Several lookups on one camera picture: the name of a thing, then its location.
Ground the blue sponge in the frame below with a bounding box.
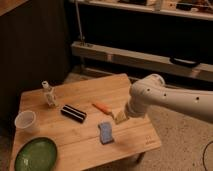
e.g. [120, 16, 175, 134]
[98, 122, 114, 145]

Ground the black striped box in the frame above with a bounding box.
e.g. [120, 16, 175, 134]
[61, 105, 87, 123]

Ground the metal pole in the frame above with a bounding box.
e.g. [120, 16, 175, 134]
[75, 0, 85, 45]

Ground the wooden table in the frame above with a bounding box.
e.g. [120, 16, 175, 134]
[8, 73, 163, 171]

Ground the green ceramic bowl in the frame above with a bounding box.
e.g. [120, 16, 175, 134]
[14, 137, 57, 171]

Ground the clear plastic cup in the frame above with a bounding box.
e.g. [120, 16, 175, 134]
[14, 110, 37, 133]

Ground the upper shelf board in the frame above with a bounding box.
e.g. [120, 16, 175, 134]
[69, 0, 213, 21]

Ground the grey metal shelf rail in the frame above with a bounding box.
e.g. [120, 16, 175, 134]
[71, 41, 213, 82]

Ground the black cable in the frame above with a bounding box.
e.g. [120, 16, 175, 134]
[202, 140, 213, 171]

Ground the clear plastic bottle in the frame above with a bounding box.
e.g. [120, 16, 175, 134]
[42, 81, 56, 107]

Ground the black handle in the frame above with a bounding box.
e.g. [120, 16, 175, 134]
[169, 58, 200, 68]

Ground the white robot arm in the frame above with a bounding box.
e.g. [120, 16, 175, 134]
[114, 74, 213, 124]

